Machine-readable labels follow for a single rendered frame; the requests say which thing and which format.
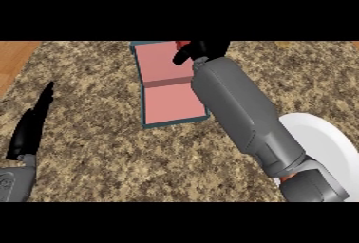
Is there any white plate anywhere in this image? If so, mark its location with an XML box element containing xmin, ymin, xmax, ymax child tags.
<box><xmin>273</xmin><ymin>112</ymin><xmax>359</xmax><ymax>203</ymax></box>

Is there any pink box with teal rim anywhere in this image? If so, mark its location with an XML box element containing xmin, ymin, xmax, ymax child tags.
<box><xmin>129</xmin><ymin>41</ymin><xmax>210</xmax><ymax>129</ymax></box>

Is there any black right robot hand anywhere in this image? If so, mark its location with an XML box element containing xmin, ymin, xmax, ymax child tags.
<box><xmin>172</xmin><ymin>40</ymin><xmax>233</xmax><ymax>66</ymax></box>

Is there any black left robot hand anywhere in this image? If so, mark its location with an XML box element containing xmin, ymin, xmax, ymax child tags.
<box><xmin>5</xmin><ymin>81</ymin><xmax>57</xmax><ymax>161</ymax></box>

